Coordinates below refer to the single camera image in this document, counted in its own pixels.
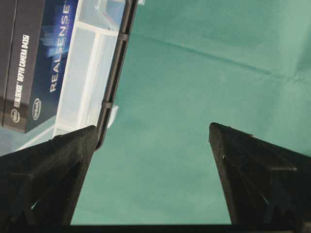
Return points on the clear plastic storage case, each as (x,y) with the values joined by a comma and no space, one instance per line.
(92,45)

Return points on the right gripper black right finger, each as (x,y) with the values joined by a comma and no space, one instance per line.
(263,183)

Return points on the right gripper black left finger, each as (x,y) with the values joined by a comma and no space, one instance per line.
(40,185)

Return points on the black RealSense box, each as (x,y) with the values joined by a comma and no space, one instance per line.
(34,45)

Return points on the green table cloth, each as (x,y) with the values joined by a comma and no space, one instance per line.
(241,63)

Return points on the black case handle right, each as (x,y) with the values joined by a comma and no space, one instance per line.
(116,68)

